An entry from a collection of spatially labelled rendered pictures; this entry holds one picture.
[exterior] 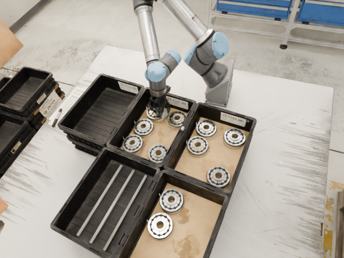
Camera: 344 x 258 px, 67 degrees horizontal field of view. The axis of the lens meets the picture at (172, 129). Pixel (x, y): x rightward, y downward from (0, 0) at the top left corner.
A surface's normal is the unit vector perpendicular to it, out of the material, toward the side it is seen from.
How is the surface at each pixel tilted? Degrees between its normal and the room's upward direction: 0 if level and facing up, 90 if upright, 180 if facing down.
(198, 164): 0
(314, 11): 90
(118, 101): 0
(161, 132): 0
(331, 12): 90
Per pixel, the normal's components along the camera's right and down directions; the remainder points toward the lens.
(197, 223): -0.10, -0.56
